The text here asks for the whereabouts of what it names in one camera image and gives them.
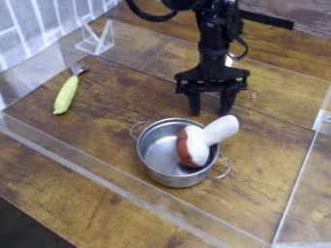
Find silver metal pot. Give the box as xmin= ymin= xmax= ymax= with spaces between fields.
xmin=130 ymin=118 xmax=231 ymax=188

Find clear acrylic triangular stand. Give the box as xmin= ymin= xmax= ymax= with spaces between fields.
xmin=75 ymin=19 xmax=115 ymax=55

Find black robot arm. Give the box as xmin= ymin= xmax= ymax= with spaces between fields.
xmin=162 ymin=0 xmax=250 ymax=115

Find white plush mushroom red cap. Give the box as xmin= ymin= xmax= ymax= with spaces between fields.
xmin=177 ymin=115 xmax=239 ymax=168

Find black cable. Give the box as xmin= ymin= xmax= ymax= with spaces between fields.
xmin=227 ymin=35 xmax=251 ymax=62

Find black bar on table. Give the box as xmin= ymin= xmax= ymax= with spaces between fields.
xmin=239 ymin=10 xmax=296 ymax=30

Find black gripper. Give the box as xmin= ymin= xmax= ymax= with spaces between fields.
xmin=175 ymin=46 xmax=250 ymax=116

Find clear acrylic tray wall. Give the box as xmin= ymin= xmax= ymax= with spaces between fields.
xmin=0 ymin=108 xmax=331 ymax=248

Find yellow handled metal peeler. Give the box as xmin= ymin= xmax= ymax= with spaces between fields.
xmin=54 ymin=63 xmax=90 ymax=115

